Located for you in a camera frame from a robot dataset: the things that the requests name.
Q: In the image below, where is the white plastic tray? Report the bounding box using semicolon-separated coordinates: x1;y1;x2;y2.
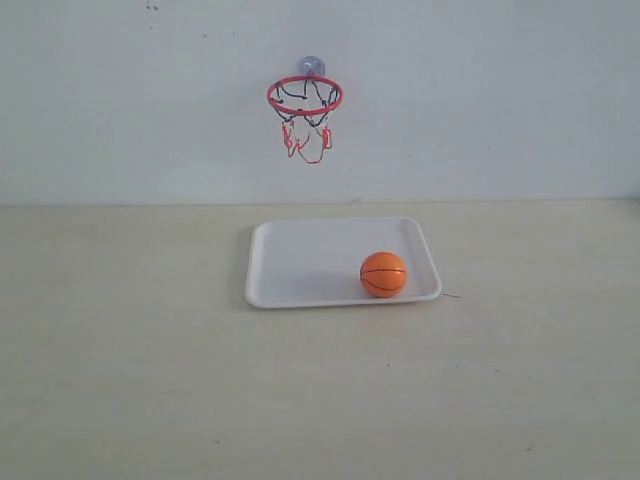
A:
245;217;442;309

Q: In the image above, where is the red mini basketball hoop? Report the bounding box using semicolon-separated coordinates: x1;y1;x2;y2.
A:
266;74;344;165

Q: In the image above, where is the small orange basketball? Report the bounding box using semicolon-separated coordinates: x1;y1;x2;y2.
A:
359;251;408;298

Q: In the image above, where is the clear suction cup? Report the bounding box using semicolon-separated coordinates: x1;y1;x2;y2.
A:
297;56;326;77

